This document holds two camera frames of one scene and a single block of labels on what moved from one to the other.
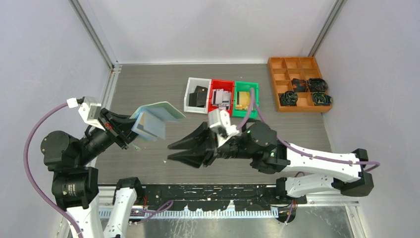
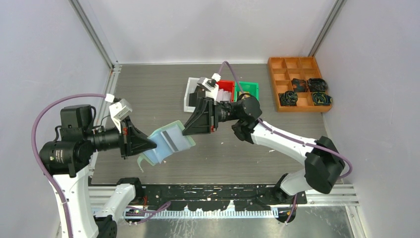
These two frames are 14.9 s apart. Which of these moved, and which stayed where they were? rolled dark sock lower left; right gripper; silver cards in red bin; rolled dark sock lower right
Moved: right gripper
Stayed: rolled dark sock lower left; silver cards in red bin; rolled dark sock lower right
